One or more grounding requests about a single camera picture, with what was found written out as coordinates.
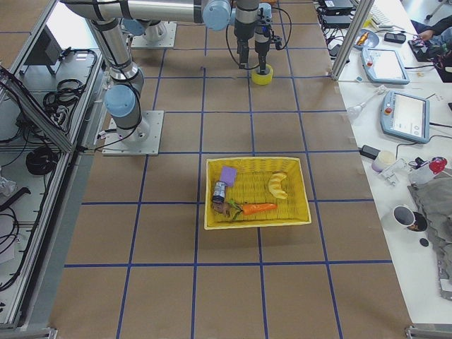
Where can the white paper cup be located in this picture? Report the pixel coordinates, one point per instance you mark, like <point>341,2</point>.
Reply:
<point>383,160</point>

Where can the teach pendant tablet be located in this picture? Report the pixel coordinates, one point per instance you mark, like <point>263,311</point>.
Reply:
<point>405,116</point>
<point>384,66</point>

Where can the grey cloth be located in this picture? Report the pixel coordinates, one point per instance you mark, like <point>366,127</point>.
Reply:
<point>433,201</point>

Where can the red round object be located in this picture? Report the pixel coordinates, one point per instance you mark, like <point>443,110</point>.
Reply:
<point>437,165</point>

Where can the small black adapter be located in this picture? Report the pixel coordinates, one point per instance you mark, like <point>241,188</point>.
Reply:
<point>369,152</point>

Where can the aluminium frame post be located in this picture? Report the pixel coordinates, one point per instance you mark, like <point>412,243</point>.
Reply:
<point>361,15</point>

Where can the yellow tape roll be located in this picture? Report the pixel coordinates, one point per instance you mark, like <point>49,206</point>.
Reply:
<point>262,79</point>

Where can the toy croissant bread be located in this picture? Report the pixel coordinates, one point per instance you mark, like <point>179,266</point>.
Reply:
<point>275,185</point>

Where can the orange toy carrot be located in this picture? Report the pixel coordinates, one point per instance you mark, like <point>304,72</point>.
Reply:
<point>254,208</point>

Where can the brass cylinder tool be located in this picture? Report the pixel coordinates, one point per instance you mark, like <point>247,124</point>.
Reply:
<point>362,39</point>

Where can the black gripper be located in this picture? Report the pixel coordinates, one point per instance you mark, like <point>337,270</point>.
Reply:
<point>242,35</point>
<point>262,47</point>

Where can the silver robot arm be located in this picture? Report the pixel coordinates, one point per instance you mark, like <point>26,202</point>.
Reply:
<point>217,16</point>
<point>123,99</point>

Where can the purple foam block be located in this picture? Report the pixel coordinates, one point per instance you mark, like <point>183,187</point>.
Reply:
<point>228,175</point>

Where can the upper teach pendant tablet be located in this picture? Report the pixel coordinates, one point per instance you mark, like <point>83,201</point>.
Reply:
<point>384,66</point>

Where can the lower teach pendant tablet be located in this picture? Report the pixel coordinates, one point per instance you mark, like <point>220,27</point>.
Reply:
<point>405,116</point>

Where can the yellow plastic basket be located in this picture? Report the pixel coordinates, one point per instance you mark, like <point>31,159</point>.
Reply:
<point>251,186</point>

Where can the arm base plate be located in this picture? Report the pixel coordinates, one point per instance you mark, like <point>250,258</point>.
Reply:
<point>159,35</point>
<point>145,140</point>

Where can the white light bulb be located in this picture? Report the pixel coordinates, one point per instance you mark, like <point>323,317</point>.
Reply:
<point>354,112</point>

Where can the blue plate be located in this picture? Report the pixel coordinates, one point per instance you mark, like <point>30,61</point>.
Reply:
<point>372,41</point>

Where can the brown toy figure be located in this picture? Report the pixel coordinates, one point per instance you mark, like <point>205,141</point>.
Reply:
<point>229,210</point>

